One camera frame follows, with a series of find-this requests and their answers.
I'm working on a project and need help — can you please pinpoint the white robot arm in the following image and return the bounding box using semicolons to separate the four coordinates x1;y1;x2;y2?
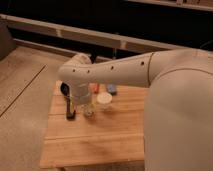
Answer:
58;48;213;171

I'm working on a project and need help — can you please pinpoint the grey translucent gripper body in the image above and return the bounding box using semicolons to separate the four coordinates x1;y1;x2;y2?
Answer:
70;84;91;105

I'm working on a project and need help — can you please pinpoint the white lidded plastic cup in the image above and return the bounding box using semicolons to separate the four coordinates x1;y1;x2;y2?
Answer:
97;92;112;110

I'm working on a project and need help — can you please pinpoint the clear plastic bottle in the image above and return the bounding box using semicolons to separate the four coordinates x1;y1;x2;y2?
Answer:
83;103;95;117

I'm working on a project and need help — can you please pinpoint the orange object on table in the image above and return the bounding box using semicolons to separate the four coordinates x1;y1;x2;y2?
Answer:
92;83;100;94

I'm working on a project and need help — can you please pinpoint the grey metal railing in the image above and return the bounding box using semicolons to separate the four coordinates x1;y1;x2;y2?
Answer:
0;13;182;53

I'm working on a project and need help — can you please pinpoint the wooden table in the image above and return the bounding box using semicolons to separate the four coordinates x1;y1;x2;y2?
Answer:
40;82;148;168

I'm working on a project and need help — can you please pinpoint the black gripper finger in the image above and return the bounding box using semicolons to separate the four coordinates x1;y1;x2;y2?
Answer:
60;83;76;120

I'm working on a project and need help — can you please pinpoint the blue object on table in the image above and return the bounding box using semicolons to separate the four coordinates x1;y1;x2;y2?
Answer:
107;84;117;95

